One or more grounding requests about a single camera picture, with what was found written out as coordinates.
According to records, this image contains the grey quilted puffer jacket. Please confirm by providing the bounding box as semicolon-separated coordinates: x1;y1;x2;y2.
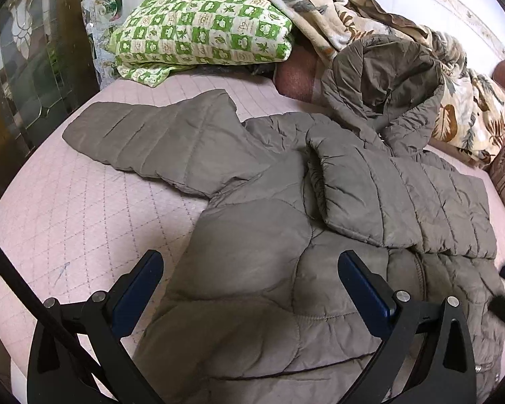
63;35;505;403

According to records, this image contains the leaf pattern fleece blanket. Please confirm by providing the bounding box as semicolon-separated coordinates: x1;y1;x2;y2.
268;0;505;165

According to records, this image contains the reddish brown pillow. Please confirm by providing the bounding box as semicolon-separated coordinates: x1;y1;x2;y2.
273;41;327;106

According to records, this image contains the dark wooden glass door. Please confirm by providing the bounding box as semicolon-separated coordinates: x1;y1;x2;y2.
0;0;99;199

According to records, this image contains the green checkered pillow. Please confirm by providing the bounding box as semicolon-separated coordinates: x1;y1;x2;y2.
107;0;294;88

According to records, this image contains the plastic wrapped item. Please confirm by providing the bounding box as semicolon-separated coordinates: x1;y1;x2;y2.
80;0;123;90

